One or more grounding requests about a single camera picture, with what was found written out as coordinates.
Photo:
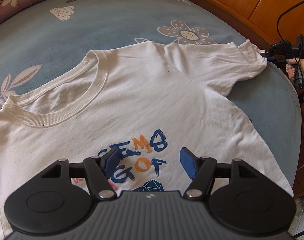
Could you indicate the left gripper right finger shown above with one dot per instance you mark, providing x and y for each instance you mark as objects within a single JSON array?
[{"x": 237, "y": 195}]

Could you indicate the white printed sweatshirt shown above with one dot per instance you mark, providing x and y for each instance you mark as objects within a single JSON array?
[{"x": 148, "y": 99}]

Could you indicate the blue floral bed sheet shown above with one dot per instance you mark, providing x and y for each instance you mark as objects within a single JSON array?
[{"x": 44, "y": 42}]

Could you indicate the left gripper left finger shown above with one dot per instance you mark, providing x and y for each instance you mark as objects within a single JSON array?
[{"x": 63, "y": 195}]

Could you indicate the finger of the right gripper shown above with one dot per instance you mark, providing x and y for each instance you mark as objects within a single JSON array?
[{"x": 274, "y": 56}]

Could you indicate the person's right hand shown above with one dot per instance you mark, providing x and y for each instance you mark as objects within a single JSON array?
[{"x": 289, "y": 67}]

